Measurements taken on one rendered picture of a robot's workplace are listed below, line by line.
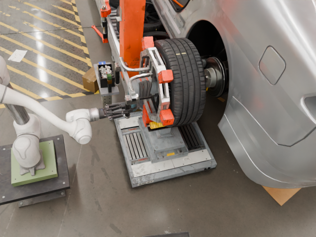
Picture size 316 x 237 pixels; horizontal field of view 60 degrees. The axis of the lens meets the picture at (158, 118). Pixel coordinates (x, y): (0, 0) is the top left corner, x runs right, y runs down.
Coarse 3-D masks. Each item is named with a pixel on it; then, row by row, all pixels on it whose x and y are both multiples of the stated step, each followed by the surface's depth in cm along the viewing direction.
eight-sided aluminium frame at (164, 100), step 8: (152, 48) 192; (144, 56) 211; (152, 56) 186; (144, 64) 223; (160, 64) 184; (144, 72) 227; (160, 88) 181; (160, 96) 182; (168, 96) 183; (144, 104) 229; (152, 104) 226; (160, 104) 184; (168, 104) 186; (152, 112) 225; (152, 120) 213; (160, 120) 197
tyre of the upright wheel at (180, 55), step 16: (160, 48) 191; (176, 48) 185; (192, 48) 187; (176, 64) 178; (192, 64) 181; (176, 80) 177; (192, 80) 180; (176, 96) 180; (192, 96) 183; (176, 112) 186; (192, 112) 193
